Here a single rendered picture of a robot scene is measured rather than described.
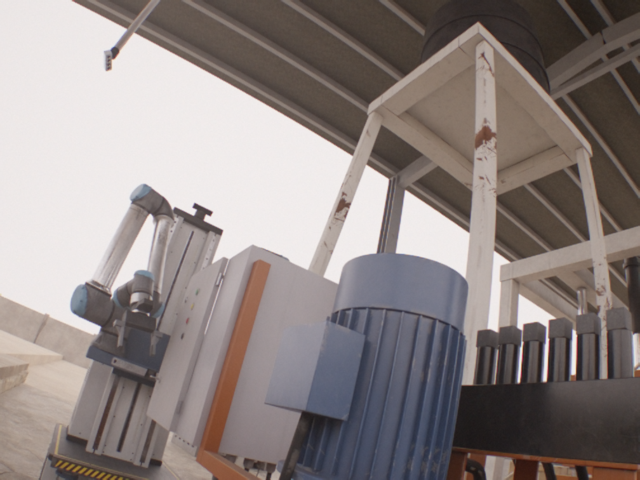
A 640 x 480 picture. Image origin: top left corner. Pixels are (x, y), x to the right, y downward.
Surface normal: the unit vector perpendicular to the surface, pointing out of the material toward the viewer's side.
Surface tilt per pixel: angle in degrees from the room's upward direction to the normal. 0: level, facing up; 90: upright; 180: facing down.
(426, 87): 180
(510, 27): 90
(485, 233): 89
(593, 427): 90
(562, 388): 90
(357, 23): 172
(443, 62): 180
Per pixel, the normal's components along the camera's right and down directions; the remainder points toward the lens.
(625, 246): -0.82, -0.41
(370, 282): -0.56, -0.47
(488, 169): 0.53, -0.27
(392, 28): -0.15, 0.83
